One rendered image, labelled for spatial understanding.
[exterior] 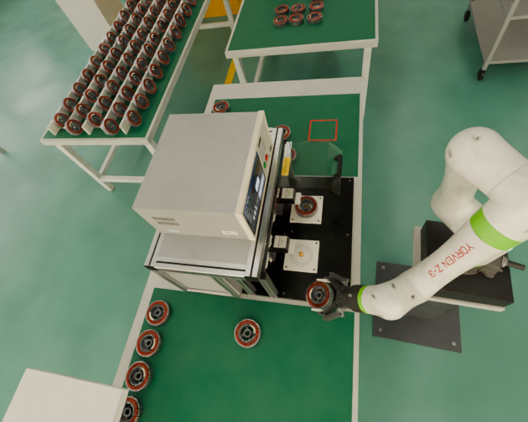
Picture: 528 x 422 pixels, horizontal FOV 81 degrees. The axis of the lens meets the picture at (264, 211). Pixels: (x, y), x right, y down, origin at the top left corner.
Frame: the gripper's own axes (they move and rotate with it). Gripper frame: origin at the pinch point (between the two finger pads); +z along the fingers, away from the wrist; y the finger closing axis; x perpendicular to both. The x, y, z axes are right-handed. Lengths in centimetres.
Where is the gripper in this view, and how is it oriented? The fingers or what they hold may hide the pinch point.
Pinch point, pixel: (319, 295)
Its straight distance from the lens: 130.5
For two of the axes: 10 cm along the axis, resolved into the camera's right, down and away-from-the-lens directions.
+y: 2.3, -9.2, 3.2
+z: -4.6, 1.9, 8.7
